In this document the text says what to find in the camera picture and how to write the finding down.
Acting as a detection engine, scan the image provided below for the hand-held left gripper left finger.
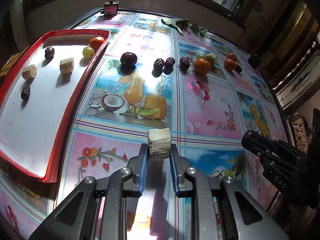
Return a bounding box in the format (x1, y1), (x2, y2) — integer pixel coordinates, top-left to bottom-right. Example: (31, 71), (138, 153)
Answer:
(29, 143), (149, 240)

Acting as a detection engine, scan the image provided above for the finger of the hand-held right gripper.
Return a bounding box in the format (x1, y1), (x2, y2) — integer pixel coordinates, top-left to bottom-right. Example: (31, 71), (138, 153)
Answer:
(242, 138), (273, 158)
(244, 130), (275, 147)

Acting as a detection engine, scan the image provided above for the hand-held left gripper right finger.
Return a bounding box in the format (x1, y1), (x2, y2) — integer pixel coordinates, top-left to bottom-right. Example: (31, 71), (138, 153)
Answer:
(169, 144), (290, 240)

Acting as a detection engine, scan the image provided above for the round pale sugarcane piece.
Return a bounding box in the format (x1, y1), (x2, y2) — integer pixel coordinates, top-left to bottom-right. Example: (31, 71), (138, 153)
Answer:
(147, 127), (172, 161)

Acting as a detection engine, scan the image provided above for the large orange mandarin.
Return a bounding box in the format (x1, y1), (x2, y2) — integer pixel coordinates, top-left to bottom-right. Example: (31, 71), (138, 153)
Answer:
(193, 58), (211, 75)

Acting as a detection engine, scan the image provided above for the yellowish sugarcane piece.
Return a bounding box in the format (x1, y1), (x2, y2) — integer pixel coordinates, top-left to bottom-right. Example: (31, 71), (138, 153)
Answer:
(205, 53), (218, 67)

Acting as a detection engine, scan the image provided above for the red tray with white inside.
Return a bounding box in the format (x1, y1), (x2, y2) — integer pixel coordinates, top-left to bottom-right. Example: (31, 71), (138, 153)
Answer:
(0, 29), (112, 183)

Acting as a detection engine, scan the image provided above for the carved wooden figure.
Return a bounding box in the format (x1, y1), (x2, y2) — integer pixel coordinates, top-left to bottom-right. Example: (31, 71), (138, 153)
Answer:
(287, 112), (313, 154)

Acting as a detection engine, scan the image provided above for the small black box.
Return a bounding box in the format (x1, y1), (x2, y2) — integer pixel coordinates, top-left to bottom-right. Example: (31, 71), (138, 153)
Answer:
(247, 54), (260, 68)

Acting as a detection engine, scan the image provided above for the green leaf bunch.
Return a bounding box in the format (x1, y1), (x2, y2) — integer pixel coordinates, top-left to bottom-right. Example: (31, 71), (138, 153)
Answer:
(161, 17), (190, 37)
(189, 23), (209, 39)

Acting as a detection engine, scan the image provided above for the red perfume bottle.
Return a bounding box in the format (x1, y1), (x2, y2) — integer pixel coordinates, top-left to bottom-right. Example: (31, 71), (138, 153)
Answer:
(101, 0), (119, 17)

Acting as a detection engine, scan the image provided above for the black cable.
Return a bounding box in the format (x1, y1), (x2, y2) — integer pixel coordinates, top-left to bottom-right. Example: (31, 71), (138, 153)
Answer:
(265, 187), (281, 212)

